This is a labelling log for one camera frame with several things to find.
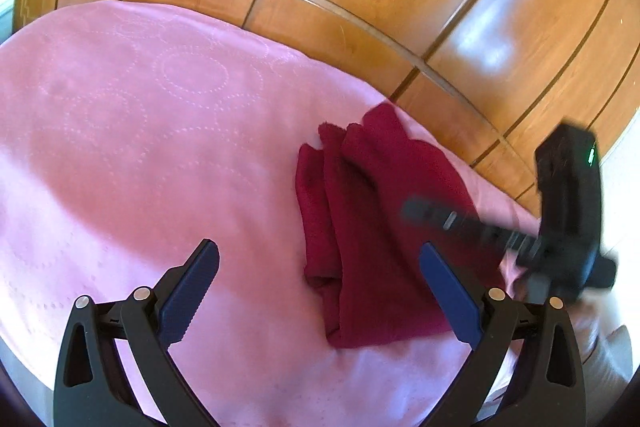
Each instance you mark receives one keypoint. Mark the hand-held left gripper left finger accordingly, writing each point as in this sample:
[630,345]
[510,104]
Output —
[192,279]

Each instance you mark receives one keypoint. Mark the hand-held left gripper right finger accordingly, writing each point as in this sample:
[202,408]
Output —
[447,287]

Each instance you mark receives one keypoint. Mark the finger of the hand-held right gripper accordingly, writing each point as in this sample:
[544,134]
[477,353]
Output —
[465,222]

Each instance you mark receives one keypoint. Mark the grey cloth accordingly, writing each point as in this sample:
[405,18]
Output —
[607,362]

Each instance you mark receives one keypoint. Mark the maroon sweater with floral embroidery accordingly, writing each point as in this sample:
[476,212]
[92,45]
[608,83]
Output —
[370,227]

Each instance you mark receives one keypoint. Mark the pink dotted bedspread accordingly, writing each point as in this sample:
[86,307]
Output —
[125,132]

